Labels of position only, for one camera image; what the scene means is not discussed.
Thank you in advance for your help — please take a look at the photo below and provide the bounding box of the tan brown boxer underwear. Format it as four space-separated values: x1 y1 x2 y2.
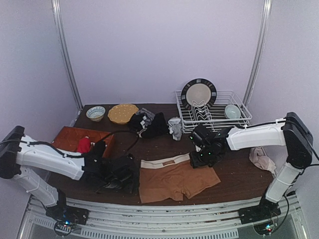
139 154 221 203

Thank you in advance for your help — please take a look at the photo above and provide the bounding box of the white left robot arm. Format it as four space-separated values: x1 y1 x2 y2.
0 125 139 225

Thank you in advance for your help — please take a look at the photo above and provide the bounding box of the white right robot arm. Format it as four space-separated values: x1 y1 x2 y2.
189 112 316 224

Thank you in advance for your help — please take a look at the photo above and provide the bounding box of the grey white underwear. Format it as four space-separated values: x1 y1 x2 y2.
168 117 183 141

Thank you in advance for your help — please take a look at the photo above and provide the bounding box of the pink beige underwear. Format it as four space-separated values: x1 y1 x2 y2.
249 147 277 174

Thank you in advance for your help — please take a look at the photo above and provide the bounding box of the black underwear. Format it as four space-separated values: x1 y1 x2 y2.
128 112 169 139

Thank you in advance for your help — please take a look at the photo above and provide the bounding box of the grey underwear pile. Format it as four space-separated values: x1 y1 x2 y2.
135 108 155 128

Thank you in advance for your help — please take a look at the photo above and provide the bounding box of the black rolled cloth in box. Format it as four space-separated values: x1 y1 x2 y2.
92 140 106 157

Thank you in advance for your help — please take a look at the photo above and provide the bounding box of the light green bowl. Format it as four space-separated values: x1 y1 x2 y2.
224 104 241 119

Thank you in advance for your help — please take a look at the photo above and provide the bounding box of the red rolled cloth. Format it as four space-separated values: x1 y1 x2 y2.
77 136 91 153

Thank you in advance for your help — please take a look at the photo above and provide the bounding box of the black rimmed beige plate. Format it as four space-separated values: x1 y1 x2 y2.
180 78 217 110

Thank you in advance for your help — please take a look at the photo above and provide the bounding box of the yellow dotted plate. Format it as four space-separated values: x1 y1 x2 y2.
108 104 139 124

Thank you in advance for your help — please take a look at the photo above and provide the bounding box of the brown wooden organizer box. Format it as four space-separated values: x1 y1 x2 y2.
52 126 115 158

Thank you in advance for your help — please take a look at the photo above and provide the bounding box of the blue patterned bowl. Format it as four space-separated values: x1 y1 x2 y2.
86 106 106 122

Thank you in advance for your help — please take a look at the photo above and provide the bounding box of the white wire dish rack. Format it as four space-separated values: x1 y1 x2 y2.
175 90 252 134

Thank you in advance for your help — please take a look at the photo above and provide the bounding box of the metal front rail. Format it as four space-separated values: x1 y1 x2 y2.
17 195 311 239

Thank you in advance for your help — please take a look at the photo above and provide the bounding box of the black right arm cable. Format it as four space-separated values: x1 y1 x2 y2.
271 117 319 225

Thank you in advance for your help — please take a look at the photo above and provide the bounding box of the right metal corner post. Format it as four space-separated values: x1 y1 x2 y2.
243 0 272 106

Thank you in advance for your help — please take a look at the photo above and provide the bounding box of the metal corner post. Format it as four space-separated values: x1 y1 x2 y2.
51 0 83 111
243 0 272 106

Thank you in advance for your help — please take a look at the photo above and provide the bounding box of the left metal corner post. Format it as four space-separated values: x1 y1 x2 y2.
51 0 83 111

